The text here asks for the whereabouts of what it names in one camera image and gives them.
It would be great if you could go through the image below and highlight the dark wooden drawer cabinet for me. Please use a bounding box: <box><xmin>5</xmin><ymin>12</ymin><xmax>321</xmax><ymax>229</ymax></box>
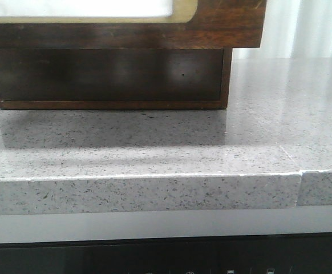
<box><xmin>0</xmin><ymin>48</ymin><xmax>232</xmax><ymax>110</ymax></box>

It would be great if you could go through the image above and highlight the black appliance under counter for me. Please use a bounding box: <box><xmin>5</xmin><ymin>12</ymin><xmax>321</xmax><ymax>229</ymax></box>
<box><xmin>0</xmin><ymin>232</ymin><xmax>332</xmax><ymax>273</ymax></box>

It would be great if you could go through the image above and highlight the wooden drawer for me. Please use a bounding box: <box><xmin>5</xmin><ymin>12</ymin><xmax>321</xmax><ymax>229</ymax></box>
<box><xmin>0</xmin><ymin>1</ymin><xmax>266</xmax><ymax>49</ymax></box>

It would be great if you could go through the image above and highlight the white curtain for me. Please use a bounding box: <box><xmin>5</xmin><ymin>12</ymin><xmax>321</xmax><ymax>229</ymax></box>
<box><xmin>233</xmin><ymin>1</ymin><xmax>332</xmax><ymax>60</ymax></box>

